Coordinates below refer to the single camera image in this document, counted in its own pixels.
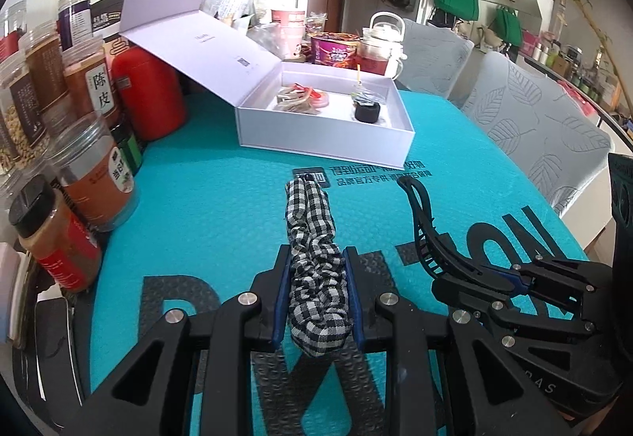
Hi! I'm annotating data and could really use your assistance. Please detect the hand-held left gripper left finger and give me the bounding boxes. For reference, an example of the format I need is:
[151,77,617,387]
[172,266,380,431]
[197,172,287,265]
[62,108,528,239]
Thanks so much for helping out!
[64,245,292,436]

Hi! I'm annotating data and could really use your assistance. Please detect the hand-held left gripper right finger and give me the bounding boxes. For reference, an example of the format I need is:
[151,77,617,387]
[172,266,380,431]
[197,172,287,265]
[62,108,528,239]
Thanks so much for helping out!
[343,245,559,436]

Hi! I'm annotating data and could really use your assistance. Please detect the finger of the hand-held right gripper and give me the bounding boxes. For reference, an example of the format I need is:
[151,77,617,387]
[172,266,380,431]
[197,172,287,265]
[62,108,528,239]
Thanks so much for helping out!
[431,275,601,350]
[465,255,611,304]

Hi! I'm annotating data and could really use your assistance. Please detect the black white checkered scrunchie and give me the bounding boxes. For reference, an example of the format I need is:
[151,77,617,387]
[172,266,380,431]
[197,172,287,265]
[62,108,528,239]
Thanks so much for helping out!
[283,174,354,358]

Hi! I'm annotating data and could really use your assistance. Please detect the black banana hair clip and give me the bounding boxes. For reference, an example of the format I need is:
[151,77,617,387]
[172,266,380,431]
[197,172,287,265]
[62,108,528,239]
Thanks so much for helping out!
[398,176,456,281]

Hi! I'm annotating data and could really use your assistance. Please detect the white gift box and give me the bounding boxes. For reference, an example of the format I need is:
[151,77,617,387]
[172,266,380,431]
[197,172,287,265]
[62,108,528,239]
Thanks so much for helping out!
[120,0,415,165]

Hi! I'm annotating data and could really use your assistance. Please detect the black round ring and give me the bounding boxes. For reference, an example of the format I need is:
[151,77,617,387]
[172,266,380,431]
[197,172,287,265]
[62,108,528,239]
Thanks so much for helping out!
[353,100,381,123]

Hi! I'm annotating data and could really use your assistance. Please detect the translucent beige wavy hair clip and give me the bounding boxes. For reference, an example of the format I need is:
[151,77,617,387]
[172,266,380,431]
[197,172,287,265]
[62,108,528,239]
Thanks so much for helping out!
[276,87,317,115]

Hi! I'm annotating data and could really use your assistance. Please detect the yellow green lollipop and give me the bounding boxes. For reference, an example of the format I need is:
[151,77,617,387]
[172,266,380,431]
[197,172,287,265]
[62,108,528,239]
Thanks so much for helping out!
[350,63,371,104]

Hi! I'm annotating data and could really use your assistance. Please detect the grey leaf chair cover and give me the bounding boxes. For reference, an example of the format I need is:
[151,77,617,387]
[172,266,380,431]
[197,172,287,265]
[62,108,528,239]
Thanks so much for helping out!
[396,18,476,103]
[447,51,616,219]

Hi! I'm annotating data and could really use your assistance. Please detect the small green jar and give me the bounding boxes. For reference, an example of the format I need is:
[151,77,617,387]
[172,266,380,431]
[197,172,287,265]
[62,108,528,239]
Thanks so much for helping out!
[110,122,144,174]

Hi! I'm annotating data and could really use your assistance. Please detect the brown powder jar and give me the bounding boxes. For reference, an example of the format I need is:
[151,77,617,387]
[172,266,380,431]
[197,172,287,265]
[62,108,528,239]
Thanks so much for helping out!
[47,112,140,231]

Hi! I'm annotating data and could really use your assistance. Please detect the glass mug of red tea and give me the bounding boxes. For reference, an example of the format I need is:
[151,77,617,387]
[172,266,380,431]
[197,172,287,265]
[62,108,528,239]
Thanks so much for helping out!
[357,40,396,77]

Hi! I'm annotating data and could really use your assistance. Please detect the black flat tray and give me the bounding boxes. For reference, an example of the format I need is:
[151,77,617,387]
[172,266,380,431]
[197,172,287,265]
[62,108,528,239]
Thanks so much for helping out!
[12,295,87,422]

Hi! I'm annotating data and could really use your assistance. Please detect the red canister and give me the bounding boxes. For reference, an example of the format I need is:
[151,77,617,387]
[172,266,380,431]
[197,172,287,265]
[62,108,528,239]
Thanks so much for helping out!
[113,45,188,141]

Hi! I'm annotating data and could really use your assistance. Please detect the purple instant noodle bowl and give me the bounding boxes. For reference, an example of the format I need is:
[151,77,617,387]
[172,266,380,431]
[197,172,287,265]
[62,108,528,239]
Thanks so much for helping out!
[309,33,362,68]

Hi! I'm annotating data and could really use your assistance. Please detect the pink panda paper cup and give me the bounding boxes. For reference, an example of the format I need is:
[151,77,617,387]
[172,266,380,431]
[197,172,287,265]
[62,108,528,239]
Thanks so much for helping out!
[274,23,305,58]

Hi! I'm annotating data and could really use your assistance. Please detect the white kettle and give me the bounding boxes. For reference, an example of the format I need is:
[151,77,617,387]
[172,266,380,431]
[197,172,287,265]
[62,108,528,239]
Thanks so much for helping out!
[368,11,407,71]

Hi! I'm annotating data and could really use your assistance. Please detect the pink lettered paper cup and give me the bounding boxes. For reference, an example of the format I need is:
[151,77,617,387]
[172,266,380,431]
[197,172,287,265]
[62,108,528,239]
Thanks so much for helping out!
[271,8,307,26]

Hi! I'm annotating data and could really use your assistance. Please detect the white label spice jar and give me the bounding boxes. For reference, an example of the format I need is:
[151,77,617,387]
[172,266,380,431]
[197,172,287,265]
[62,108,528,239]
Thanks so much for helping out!
[63,40,122,125]

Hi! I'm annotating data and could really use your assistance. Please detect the white printed packet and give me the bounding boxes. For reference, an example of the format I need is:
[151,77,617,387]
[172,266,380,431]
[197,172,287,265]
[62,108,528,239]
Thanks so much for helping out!
[205,0,248,24]

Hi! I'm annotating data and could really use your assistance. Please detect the bean jar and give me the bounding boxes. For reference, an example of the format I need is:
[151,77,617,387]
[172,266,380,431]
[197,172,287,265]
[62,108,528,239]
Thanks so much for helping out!
[0,55,50,170]

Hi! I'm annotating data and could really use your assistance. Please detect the dark brown spice jar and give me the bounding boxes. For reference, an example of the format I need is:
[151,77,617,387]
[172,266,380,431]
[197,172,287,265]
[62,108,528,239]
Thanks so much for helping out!
[25,21,70,120]

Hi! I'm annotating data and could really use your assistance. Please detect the purple label jar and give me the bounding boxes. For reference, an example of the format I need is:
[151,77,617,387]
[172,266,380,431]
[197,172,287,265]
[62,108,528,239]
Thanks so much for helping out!
[58,0,102,51]

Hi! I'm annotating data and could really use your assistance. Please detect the red label jar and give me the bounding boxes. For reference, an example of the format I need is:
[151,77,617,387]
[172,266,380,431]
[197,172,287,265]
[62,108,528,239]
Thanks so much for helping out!
[0,1,28,61]

